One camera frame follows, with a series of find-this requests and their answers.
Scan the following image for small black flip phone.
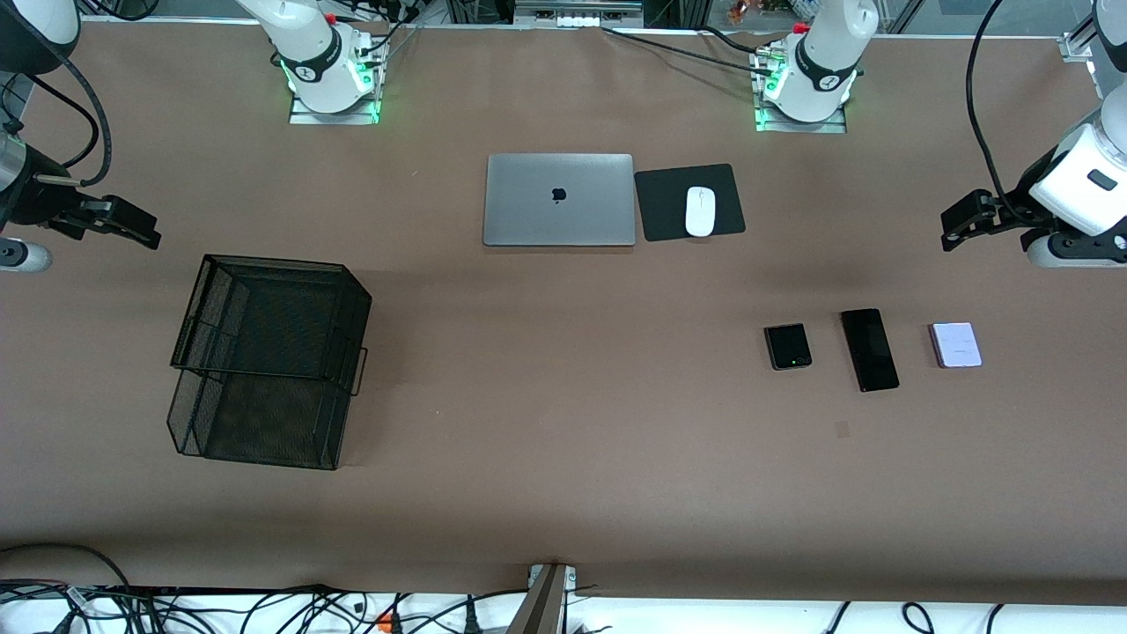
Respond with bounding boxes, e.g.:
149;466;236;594
763;323;814;372

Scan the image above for lavender flip phone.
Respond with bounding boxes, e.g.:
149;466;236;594
928;322;983;369

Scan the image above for white power strip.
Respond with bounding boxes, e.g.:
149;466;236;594
513;0;645;29

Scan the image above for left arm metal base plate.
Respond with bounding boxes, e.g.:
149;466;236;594
753;44;848;135

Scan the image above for grey closed laptop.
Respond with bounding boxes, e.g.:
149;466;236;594
482;153;637;247

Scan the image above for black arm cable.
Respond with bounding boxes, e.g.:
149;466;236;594
0;35;114;190
965;0;1013;209

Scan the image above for long black smartphone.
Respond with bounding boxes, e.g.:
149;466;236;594
839;308;901;394

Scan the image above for black mesh two-tier tray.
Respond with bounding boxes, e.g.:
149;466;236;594
167;254;372;471

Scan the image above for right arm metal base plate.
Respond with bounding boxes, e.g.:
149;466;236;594
289;35;388;126

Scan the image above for black looped floor cable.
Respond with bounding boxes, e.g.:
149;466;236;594
0;542;133;593

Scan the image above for white computer mouse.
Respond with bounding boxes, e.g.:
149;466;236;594
685;186;717;238

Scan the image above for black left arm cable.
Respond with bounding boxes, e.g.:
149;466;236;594
965;0;1013;209

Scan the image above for aluminium table leg bracket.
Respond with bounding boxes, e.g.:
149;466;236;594
506;564;578;634

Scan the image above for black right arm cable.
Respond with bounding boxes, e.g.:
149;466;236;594
0;35;114;190

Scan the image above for aluminium frame rail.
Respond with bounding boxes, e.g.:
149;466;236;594
1061;0;1101;63

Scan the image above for black mouse pad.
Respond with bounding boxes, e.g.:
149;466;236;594
634;163;747;243

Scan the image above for black table cable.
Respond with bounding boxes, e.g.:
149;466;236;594
696;26;769;55
601;26;777;77

